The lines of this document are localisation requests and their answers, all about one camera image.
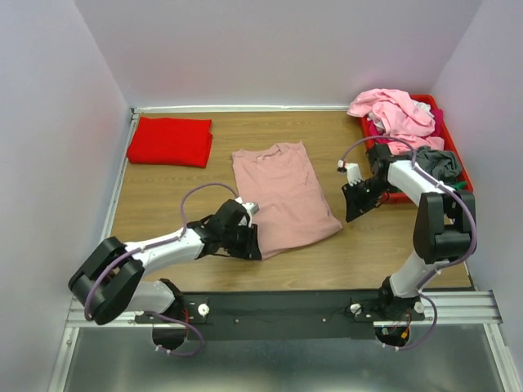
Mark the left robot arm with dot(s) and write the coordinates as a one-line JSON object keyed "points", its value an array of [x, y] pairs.
{"points": [[108, 283]]}

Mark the magenta t-shirt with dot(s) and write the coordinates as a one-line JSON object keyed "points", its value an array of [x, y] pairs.
{"points": [[436, 113]]}

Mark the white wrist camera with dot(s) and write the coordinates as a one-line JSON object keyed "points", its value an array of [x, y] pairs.
{"points": [[351, 171], [251, 209]]}

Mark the red t-shirt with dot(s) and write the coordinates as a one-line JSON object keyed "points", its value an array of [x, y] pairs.
{"points": [[171, 141]]}

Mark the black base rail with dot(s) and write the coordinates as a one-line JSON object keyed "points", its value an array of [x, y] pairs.
{"points": [[291, 315]]}

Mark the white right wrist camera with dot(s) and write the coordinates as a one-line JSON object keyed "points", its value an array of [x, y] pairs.
{"points": [[351, 171]]}

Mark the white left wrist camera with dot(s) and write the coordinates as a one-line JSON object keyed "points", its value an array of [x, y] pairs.
{"points": [[251, 209]]}

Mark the dusty pink graphic t-shirt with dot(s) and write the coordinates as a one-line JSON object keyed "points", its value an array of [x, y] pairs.
{"points": [[293, 211]]}

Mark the white printed t-shirt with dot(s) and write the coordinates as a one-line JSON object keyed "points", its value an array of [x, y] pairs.
{"points": [[406, 118]]}

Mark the green t-shirt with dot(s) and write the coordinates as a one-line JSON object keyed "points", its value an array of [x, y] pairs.
{"points": [[460, 185]]}

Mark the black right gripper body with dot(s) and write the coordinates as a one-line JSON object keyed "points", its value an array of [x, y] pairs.
{"points": [[367, 191]]}

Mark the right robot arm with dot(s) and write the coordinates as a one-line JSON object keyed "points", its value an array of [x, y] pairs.
{"points": [[444, 232]]}

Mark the red plastic bin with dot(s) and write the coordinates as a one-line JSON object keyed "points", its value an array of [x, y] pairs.
{"points": [[397, 197]]}

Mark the light pink t-shirt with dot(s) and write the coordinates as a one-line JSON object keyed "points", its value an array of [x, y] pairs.
{"points": [[398, 143]]}

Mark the grey t-shirt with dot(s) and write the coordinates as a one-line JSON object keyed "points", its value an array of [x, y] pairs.
{"points": [[442, 165]]}

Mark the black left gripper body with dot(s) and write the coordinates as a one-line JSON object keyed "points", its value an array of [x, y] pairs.
{"points": [[234, 242]]}

